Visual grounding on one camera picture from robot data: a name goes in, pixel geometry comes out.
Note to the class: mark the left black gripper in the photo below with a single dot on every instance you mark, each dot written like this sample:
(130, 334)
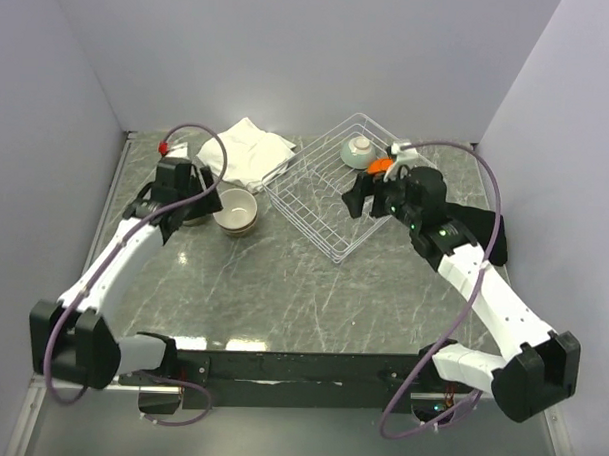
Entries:
(208, 206)

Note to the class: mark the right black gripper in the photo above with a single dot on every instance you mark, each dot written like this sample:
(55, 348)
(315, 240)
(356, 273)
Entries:
(365, 185)

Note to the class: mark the orange bowl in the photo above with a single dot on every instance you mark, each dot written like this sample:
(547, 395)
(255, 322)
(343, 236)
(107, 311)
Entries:
(379, 166)

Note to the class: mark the pale green ribbed bowl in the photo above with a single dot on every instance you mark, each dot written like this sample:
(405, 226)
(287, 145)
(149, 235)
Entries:
(358, 153)

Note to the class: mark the black patterned bowl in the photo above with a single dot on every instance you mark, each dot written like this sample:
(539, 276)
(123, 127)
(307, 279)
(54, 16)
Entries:
(193, 221)

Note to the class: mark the beige speckled bowl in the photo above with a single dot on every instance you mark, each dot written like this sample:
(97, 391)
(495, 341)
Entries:
(239, 208)

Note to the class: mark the red floral bowl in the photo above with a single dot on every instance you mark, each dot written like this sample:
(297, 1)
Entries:
(240, 232)

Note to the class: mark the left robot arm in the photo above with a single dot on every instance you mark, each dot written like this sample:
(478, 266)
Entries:
(71, 337)

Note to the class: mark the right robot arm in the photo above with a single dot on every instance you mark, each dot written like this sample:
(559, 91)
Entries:
(536, 367)

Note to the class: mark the white folded cloth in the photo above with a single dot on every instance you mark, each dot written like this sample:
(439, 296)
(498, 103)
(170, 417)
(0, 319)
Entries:
(252, 153)

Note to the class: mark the black folded cloth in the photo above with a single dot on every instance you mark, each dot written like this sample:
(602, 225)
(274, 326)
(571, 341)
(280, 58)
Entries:
(481, 222)

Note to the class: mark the black base bar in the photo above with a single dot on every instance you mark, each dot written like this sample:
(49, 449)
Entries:
(272, 379)

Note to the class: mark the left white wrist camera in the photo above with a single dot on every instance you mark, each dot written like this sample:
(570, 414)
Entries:
(178, 150)

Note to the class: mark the white wire dish rack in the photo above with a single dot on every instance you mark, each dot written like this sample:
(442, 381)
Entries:
(307, 188)

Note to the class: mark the aluminium frame rail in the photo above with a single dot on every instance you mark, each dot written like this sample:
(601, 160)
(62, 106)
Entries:
(58, 186)

